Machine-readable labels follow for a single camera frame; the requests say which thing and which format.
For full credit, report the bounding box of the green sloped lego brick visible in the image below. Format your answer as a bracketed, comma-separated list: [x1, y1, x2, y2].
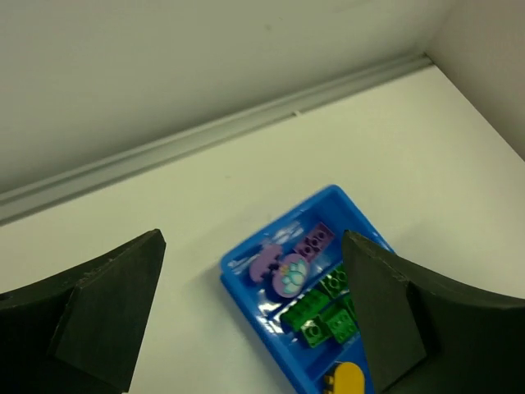
[323, 309, 358, 344]

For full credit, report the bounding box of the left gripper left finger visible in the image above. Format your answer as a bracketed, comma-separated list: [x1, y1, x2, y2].
[1, 229, 166, 393]

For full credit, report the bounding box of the green small lego brick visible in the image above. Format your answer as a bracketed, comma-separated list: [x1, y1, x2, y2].
[300, 316, 331, 348]

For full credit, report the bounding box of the yellow oval lego piece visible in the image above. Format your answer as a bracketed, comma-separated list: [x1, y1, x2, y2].
[323, 362, 366, 394]

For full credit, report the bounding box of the green striped lego brick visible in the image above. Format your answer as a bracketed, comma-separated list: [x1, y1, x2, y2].
[318, 264, 349, 300]

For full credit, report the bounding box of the purple round lego piece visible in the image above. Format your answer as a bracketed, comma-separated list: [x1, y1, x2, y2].
[272, 254, 309, 298]

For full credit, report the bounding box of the purple square lego brick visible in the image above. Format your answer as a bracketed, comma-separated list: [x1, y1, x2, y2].
[294, 222, 335, 262]

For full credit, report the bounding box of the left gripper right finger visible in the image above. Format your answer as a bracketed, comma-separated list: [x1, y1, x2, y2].
[342, 231, 524, 393]

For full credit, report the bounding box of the blue divided plastic bin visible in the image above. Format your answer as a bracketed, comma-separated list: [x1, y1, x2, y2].
[220, 185, 390, 393]

